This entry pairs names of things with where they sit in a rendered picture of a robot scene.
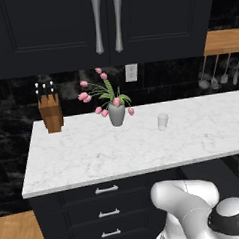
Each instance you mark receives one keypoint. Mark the grey vase with pink tulips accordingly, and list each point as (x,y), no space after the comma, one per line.
(117,115)

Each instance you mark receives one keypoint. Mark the white wall socket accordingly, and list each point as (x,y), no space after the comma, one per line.
(131,72)

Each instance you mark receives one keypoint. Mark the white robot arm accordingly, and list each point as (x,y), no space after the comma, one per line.
(183,207)

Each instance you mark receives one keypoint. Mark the black drawer front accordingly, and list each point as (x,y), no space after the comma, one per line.
(135,187)
(138,229)
(137,209)

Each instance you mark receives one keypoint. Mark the black open drawer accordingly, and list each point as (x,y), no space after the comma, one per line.
(208,172)

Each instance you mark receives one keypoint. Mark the hanging grey turner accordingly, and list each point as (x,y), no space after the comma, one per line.
(235,77)

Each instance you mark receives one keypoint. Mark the clear drinking glass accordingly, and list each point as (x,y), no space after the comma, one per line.
(162,122)

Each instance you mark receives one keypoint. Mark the black cupboard door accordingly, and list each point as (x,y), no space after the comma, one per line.
(49,32)
(165,21)

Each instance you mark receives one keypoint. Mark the hanging grey spatula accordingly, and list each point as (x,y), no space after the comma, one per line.
(224,78)

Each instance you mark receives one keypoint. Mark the hanging grey ladle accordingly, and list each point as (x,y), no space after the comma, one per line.
(203,84)

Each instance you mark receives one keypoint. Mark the hanging grey spoon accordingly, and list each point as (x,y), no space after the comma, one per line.
(214,83)

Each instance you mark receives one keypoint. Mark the wooden wall shelf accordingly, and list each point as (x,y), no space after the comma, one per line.
(223,41)

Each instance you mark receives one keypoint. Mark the wooden knife block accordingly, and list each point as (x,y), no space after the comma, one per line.
(51,114)

